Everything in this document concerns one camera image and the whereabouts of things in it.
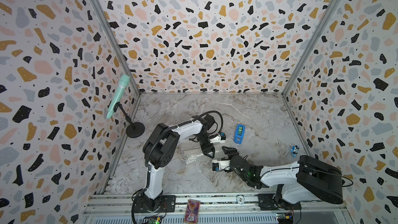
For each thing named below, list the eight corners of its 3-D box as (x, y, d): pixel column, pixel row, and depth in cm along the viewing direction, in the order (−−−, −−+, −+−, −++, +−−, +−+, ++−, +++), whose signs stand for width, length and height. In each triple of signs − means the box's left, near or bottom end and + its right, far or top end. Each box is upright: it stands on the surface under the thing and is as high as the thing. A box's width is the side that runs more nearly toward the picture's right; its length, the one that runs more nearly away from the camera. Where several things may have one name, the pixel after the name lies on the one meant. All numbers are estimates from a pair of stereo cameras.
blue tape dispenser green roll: (232, 144, 97) (233, 139, 93) (235, 127, 105) (237, 123, 101) (241, 146, 96) (243, 142, 92) (244, 129, 104) (245, 125, 100)
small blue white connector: (290, 156, 93) (292, 154, 91) (290, 145, 97) (292, 143, 95) (297, 158, 92) (299, 156, 90) (297, 147, 96) (299, 145, 95)
